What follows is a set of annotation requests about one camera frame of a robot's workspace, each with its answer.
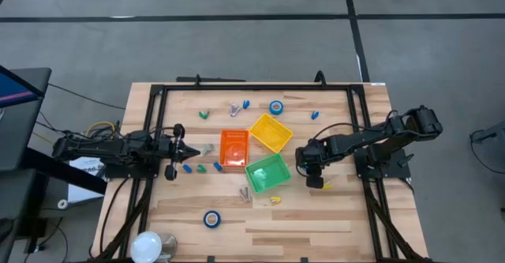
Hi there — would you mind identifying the white printed paper sheet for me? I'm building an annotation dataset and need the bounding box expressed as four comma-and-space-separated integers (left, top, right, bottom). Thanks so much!
67, 156, 107, 205

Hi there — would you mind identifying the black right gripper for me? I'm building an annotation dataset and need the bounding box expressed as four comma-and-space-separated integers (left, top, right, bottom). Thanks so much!
295, 136, 333, 190

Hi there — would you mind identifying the yellow cable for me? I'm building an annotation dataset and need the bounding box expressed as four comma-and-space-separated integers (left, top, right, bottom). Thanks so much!
85, 120, 116, 137

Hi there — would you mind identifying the black metal rig frame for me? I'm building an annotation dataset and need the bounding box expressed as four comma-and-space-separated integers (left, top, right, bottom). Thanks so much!
94, 81, 431, 263

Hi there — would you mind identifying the white bulb lamp brass base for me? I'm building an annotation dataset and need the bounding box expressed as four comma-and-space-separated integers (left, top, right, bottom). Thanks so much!
130, 231, 178, 263

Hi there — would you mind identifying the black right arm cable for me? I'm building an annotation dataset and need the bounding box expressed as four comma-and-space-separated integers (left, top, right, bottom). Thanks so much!
313, 121, 390, 142

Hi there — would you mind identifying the black floor cable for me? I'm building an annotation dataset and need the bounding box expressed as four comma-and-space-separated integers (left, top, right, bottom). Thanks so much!
47, 83, 126, 111

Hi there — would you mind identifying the monitor with blue screen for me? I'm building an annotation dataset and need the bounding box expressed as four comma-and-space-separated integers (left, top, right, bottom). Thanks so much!
0, 65, 45, 109

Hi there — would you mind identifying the yellow plastic basket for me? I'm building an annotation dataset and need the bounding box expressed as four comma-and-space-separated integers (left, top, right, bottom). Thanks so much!
249, 113, 294, 154

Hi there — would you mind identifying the dark blue tape roll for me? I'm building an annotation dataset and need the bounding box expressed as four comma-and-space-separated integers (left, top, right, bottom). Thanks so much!
203, 210, 222, 229

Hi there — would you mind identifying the orange plastic basket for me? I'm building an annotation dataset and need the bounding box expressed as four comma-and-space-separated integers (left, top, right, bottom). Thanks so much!
218, 129, 250, 168

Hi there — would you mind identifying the green plastic basket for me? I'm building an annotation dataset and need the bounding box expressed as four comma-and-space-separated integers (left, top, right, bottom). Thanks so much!
244, 152, 293, 195

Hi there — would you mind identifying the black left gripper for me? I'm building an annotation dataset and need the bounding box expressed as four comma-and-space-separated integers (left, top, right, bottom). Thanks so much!
159, 123, 201, 182

